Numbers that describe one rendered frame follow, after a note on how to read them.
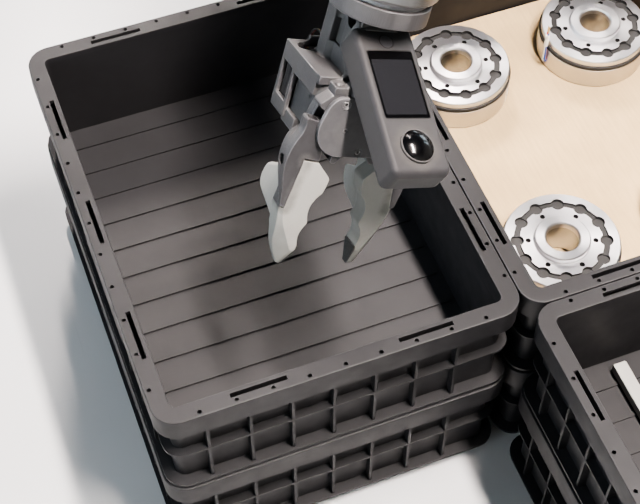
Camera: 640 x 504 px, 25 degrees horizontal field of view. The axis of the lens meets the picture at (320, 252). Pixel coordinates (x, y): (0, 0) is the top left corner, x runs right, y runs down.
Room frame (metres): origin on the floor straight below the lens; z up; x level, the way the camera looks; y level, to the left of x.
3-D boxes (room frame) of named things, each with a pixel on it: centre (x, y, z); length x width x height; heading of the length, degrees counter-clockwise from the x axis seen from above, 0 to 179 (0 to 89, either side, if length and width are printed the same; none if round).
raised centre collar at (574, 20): (0.98, -0.26, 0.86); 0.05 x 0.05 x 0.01
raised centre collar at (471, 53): (0.93, -0.13, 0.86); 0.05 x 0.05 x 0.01
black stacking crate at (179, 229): (0.74, 0.05, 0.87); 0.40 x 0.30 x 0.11; 21
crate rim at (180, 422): (0.74, 0.05, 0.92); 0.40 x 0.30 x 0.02; 21
